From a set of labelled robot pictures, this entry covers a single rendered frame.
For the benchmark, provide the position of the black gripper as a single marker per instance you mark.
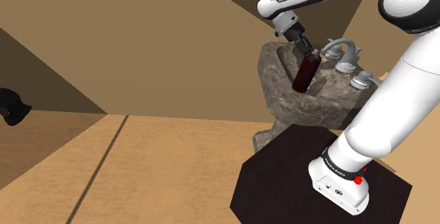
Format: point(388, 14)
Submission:
point(297, 36)

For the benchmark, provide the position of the dark red bottle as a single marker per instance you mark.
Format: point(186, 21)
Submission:
point(305, 74)

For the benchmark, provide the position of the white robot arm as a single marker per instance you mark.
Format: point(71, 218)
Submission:
point(395, 103)

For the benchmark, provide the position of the grey sink faucet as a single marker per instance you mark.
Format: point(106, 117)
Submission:
point(347, 58)

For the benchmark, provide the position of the dark robot stand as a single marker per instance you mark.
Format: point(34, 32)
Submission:
point(278, 182)

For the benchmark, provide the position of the black object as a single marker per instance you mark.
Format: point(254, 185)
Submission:
point(12, 108)

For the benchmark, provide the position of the brown marble pedestal sink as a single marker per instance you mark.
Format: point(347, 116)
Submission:
point(309, 103)

